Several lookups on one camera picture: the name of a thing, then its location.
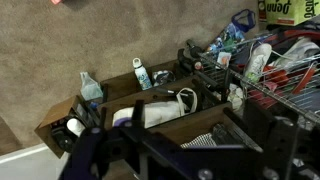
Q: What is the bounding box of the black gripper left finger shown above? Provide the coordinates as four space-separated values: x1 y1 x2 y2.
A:
59 126 111 180

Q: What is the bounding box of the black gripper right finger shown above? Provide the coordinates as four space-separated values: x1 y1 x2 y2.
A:
243 98 299 180

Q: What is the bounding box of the dark wood shelf unit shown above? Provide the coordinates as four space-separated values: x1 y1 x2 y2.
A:
96 59 264 180

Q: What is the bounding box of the white blue water bottle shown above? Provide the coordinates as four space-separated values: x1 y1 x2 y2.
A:
132 57 154 91

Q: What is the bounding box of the white paper roll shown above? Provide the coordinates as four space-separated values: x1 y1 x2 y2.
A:
66 118 87 138

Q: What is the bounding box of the brown cardboard box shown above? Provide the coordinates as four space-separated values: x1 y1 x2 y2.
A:
34 95 101 159

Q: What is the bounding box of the white crumpled cloth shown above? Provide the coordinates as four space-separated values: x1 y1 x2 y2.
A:
228 83 246 111

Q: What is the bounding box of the clear plastic bag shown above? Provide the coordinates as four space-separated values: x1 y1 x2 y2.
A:
79 71 104 101

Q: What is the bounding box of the red clothes hanger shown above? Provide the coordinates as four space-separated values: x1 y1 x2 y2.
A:
291 63 318 96

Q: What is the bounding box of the white mesh mat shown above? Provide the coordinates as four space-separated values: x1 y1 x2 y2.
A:
179 132 218 149

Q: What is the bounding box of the white shoe with green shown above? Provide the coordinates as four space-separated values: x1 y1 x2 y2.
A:
244 43 273 83

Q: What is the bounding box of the black white round item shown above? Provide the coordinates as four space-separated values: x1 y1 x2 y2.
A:
152 69 177 87

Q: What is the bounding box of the blue reusable shopping bag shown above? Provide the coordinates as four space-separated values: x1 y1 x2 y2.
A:
207 8 257 54

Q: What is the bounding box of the green cardboard drink box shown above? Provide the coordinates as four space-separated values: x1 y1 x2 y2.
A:
257 0 320 27

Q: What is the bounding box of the chrome wire rack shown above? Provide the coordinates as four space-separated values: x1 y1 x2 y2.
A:
186 33 320 126

